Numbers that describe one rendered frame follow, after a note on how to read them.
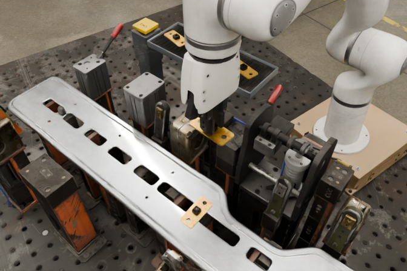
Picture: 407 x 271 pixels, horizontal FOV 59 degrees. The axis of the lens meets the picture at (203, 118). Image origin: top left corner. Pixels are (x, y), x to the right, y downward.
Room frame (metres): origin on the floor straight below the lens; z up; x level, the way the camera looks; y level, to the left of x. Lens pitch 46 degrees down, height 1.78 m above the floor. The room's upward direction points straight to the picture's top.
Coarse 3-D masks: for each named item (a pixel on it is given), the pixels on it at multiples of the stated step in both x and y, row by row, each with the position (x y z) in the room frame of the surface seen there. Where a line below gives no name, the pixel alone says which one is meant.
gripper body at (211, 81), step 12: (192, 60) 0.43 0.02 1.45; (204, 60) 0.42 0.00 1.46; (216, 60) 0.42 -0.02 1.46; (228, 60) 0.43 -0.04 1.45; (192, 72) 0.42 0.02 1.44; (204, 72) 0.42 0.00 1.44; (216, 72) 0.43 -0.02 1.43; (228, 72) 0.45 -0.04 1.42; (192, 84) 0.42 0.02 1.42; (204, 84) 0.41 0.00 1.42; (216, 84) 0.43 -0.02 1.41; (228, 84) 0.45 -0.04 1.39; (204, 96) 0.41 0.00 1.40; (216, 96) 0.43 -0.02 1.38; (204, 108) 0.41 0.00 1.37
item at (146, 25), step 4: (144, 20) 1.03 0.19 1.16; (148, 20) 1.03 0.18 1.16; (136, 24) 1.01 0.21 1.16; (140, 24) 1.01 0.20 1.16; (144, 24) 1.01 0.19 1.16; (148, 24) 1.01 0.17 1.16; (152, 24) 1.01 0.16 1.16; (156, 24) 1.01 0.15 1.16; (136, 28) 0.99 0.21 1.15; (140, 28) 0.99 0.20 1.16; (144, 28) 0.98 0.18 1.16; (148, 28) 0.98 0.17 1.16; (152, 28) 0.99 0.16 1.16; (144, 32) 0.97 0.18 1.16; (148, 32) 0.98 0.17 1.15
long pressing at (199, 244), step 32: (32, 96) 0.85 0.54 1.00; (64, 96) 0.85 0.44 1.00; (32, 128) 0.72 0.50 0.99; (64, 128) 0.71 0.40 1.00; (96, 128) 0.71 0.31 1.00; (128, 128) 0.71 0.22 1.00; (96, 160) 0.59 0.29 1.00; (160, 160) 0.59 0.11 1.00; (128, 192) 0.49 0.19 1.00; (192, 192) 0.49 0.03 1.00; (224, 192) 0.49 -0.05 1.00; (160, 224) 0.41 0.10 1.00; (224, 224) 0.41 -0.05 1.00; (192, 256) 0.33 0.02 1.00; (224, 256) 0.33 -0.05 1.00; (288, 256) 0.33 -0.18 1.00; (320, 256) 0.33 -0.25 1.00
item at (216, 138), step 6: (192, 120) 0.48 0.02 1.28; (198, 120) 0.48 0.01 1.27; (192, 126) 0.46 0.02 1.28; (198, 126) 0.46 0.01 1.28; (216, 126) 0.45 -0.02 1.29; (204, 132) 0.45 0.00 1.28; (216, 132) 0.44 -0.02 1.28; (222, 132) 0.44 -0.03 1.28; (228, 132) 0.44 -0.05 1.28; (210, 138) 0.43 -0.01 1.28; (216, 138) 0.43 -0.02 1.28; (228, 138) 0.43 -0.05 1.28; (222, 144) 0.42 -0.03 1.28
